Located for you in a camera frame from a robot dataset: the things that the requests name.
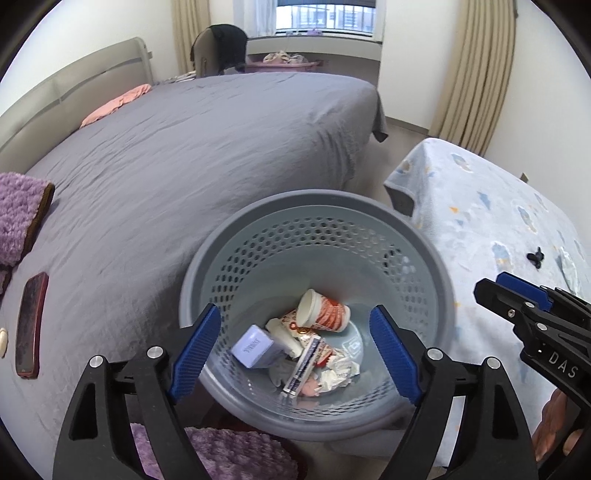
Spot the pile of clothes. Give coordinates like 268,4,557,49
263,52,308,65

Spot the person's right hand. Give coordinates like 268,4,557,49
533,390,586,462

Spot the beige chair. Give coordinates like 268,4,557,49
191,28,222,79

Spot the beige padded headboard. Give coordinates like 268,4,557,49
0,38,154,160

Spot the bed with grey sheet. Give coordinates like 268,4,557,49
0,73,389,462

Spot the red white paper cup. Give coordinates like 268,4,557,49
295,289,352,332

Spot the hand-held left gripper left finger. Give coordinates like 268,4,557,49
52,303,222,480

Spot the beige curtain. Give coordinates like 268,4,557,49
172,0,212,79
429,0,518,153

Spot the white sheer curtain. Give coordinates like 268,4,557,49
233,0,278,38

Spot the grey perforated plastic waste basket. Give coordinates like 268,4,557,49
179,189,458,439

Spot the red white snack wrapper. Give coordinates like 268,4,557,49
280,308,319,343

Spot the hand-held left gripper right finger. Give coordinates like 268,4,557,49
369,305,540,480

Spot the clear plastic wrapper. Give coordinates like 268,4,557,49
556,247,578,291

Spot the light blue printed blanket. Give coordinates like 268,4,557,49
384,137,591,467

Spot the white paper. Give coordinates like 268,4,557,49
318,351,361,393

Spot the pink cloth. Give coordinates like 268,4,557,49
80,84,153,128

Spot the purple fuzzy blanket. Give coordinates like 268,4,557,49
0,172,55,296

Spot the pink plastic basin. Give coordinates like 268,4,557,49
245,59,320,73

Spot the phone in red case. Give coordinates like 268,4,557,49
15,271,50,380

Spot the small white black-printed box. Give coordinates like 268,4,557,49
283,335,324,395

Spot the window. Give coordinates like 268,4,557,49
274,0,377,35

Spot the purple fuzzy rug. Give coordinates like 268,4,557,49
130,422,301,480

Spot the long purple carton box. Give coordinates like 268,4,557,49
231,324,283,369

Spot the white tissue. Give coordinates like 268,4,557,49
268,362,296,388

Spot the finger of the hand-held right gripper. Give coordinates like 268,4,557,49
475,278,550,337
496,271,591,324

